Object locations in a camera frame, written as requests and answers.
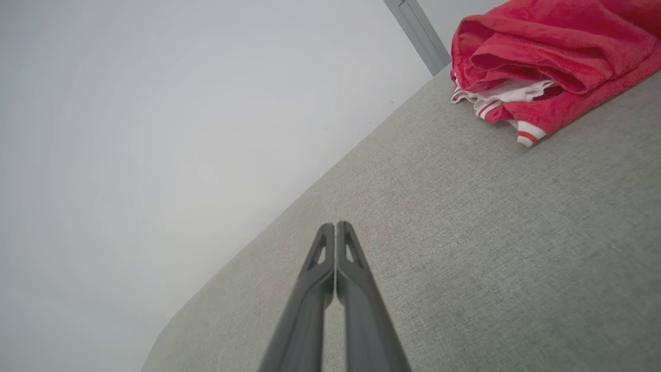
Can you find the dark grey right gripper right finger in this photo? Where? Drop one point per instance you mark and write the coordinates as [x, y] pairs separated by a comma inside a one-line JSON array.
[[361, 320]]

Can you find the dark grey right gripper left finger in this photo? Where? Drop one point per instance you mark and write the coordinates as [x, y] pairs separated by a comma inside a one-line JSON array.
[[302, 320]]

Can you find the red and white shirt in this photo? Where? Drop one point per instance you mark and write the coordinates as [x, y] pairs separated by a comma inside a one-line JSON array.
[[542, 46]]

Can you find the grey metal post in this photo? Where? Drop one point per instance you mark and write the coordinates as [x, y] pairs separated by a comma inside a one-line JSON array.
[[421, 31]]

